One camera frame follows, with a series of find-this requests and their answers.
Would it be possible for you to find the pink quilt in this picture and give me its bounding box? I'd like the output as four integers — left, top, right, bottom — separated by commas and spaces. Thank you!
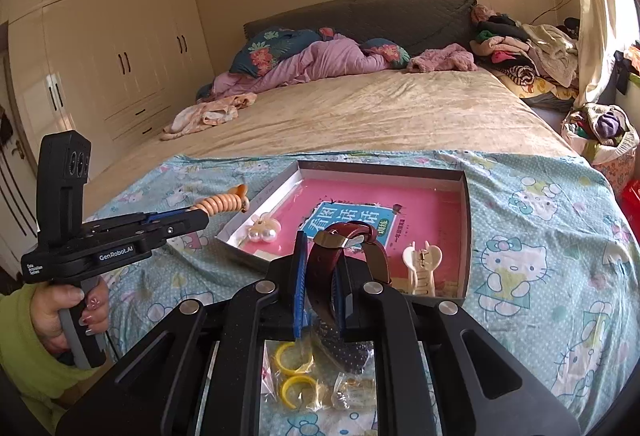
197, 34, 388, 99

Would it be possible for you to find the clear bag of earrings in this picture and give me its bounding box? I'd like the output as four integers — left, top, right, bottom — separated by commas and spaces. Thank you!
320, 371, 378, 412

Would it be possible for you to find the cream curtain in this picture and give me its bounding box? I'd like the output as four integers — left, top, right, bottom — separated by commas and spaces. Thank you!
557, 0, 631, 109

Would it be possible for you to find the pink book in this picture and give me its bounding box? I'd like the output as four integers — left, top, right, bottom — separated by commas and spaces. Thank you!
240, 181, 463, 289

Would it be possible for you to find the bag of black beads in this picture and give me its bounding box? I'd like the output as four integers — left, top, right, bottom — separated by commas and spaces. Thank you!
312, 316, 375, 374

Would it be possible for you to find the pale patterned garment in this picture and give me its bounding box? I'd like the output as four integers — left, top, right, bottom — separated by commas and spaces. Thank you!
160, 92, 258, 141

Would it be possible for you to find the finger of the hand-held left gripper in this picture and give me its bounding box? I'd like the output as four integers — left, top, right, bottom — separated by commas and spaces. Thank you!
84, 209, 197, 231
137, 211, 210, 248

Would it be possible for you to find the person's left forearm green sleeve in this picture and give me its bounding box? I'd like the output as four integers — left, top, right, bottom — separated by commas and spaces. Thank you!
0, 283, 96, 436

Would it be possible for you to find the dark red leather watch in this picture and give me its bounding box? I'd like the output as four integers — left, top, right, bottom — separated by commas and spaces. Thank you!
306, 222, 393, 348

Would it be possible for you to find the shallow cardboard box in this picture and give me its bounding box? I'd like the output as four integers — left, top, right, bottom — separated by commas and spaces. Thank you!
216, 160, 472, 301

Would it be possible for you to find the pearl flower hair clip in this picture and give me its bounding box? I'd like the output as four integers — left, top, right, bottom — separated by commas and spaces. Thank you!
235, 212, 281, 251

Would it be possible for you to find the thin dark wire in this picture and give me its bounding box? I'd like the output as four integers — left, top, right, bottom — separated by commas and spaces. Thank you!
539, 0, 581, 26

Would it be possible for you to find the large floral pillow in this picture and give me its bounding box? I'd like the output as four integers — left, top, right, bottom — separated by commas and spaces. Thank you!
230, 28, 323, 77

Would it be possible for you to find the pink fuzzy garment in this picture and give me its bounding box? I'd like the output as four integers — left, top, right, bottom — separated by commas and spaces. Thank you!
406, 43, 480, 74

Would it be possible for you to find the red bag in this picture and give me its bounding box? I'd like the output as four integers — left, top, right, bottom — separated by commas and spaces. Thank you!
621, 179, 640, 219

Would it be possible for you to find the orange spiral hair tie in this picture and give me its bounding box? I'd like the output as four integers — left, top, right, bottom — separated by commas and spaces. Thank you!
194, 184, 249, 217

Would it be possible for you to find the bed with beige sheet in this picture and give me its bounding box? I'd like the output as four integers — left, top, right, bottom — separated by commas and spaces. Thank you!
85, 66, 576, 217

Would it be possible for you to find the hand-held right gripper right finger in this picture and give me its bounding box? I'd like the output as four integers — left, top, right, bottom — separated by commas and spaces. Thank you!
332, 258, 583, 436

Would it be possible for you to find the yellow ring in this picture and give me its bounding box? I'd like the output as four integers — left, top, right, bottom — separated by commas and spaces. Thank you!
275, 342, 315, 376
281, 376, 319, 409

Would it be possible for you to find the black device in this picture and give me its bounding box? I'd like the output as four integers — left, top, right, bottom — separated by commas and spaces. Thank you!
614, 50, 632, 95

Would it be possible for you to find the cartoon cat print blanket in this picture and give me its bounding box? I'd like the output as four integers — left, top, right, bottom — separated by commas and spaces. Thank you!
85, 150, 640, 436

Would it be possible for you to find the grey quilted headboard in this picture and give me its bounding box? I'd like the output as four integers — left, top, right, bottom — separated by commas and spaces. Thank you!
243, 0, 478, 59

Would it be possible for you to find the person's left hand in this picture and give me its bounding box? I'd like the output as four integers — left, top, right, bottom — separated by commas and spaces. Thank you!
30, 275, 111, 355

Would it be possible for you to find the small floral pillow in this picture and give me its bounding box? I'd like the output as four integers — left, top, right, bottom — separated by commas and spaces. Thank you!
360, 39, 411, 69

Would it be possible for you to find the cream hair claw clip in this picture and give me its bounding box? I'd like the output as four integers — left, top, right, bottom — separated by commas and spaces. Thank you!
402, 241, 443, 297

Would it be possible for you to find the cream wardrobe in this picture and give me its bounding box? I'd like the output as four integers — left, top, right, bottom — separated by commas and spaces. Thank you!
0, 0, 216, 152

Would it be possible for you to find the bag of clothes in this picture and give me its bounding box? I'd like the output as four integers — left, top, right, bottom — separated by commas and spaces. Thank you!
561, 103, 640, 167

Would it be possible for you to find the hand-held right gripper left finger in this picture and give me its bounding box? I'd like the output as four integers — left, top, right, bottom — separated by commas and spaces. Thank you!
55, 230, 311, 436

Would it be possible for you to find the pile of clothes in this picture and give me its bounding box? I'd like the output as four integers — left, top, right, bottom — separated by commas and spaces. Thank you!
470, 3, 583, 112

